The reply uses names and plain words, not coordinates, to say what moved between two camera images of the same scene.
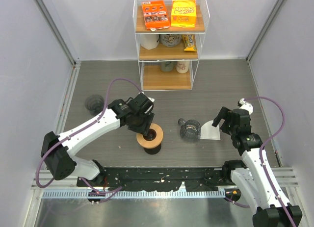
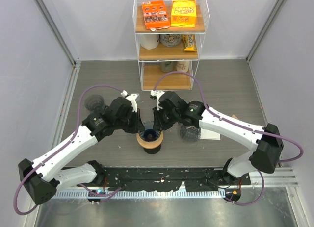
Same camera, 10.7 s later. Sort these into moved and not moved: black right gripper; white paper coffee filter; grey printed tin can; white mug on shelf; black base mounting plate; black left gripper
Moved: black left gripper; black right gripper
Not moved: white mug on shelf; black base mounting plate; white paper coffee filter; grey printed tin can
